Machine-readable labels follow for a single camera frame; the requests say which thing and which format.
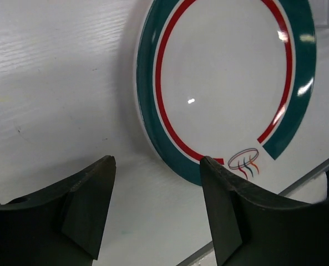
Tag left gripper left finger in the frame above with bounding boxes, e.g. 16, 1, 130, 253
0, 156, 116, 265

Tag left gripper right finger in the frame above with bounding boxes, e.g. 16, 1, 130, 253
200, 157, 329, 265

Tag white plate teal red rim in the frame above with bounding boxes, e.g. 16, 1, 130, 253
134, 1, 316, 191

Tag white wire dish rack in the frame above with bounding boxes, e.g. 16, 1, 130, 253
313, 0, 329, 28

